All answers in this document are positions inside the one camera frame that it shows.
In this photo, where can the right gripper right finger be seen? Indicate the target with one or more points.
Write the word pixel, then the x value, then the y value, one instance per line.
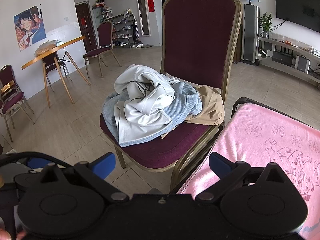
pixel 229 173

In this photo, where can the pink towel table cover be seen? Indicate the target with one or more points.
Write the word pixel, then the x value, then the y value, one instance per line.
pixel 258 136

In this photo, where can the wooden round table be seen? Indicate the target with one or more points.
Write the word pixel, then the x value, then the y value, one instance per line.
pixel 49 52

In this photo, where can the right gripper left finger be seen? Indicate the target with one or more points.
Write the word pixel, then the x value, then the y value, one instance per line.
pixel 95 174

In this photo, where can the light blue knit sweater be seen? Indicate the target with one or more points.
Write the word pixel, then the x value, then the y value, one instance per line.
pixel 127 133

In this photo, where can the left maroon chair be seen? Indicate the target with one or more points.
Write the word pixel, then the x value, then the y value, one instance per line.
pixel 12 98

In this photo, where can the black wall television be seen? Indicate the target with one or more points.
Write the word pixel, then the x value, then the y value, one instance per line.
pixel 301 12

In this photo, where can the standing mirror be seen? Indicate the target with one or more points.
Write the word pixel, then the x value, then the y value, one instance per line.
pixel 143 17

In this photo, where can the far maroon chair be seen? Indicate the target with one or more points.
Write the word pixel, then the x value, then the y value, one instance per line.
pixel 105 46

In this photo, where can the anime wall poster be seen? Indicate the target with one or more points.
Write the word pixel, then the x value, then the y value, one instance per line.
pixel 29 27

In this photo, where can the metal shoe rack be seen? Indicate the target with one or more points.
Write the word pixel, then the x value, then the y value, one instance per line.
pixel 124 31

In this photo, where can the potted green plant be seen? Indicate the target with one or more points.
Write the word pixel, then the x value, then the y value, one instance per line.
pixel 265 24

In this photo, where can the grey tower speaker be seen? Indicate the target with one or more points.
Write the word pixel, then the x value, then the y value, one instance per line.
pixel 250 33

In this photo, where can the grey tv console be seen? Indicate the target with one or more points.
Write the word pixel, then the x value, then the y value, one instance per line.
pixel 289 56

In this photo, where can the maroon banquet chair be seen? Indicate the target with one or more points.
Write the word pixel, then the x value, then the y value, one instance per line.
pixel 199 40

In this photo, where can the beige garment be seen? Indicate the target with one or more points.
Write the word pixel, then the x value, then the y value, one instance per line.
pixel 202 105

